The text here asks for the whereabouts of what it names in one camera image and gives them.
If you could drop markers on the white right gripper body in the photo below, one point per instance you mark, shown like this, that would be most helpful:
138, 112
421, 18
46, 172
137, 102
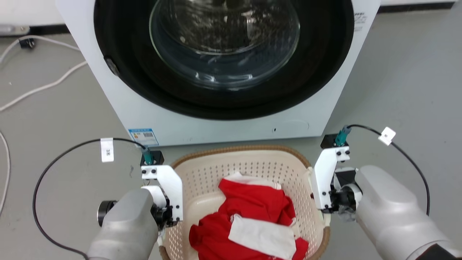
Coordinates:
325, 180

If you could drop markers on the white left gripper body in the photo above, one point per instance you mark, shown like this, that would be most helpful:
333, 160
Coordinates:
173, 191

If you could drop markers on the cream plastic laundry basket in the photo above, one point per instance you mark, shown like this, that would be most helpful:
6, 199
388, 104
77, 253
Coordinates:
202, 173

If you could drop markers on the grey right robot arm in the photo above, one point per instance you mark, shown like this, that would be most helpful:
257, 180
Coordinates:
389, 209

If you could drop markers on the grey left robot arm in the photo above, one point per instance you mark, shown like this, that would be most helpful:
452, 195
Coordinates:
126, 227

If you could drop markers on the blue energy label sticker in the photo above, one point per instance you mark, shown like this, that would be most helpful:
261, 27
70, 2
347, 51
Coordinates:
143, 136

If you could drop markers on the red garment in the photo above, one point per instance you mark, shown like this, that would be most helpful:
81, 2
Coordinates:
252, 202

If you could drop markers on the white cloth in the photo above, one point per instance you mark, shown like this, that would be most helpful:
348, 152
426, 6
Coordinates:
263, 236

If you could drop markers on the white front-load washing machine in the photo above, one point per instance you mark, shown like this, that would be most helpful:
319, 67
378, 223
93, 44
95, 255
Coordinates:
122, 108

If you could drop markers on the black round washer door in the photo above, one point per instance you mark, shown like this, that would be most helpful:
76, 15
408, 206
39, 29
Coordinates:
144, 83

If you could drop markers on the white printed info sticker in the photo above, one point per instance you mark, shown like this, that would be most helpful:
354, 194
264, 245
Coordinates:
360, 21

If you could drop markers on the black plug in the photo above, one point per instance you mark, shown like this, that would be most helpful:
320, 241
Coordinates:
27, 43

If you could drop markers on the white power strip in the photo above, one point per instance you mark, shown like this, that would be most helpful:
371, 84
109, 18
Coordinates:
14, 29

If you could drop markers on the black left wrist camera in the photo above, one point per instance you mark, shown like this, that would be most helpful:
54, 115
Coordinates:
157, 157

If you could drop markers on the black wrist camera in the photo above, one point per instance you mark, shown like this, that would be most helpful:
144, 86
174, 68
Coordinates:
157, 157
328, 141

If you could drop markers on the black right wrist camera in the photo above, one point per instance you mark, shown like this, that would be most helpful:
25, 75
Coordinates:
328, 141

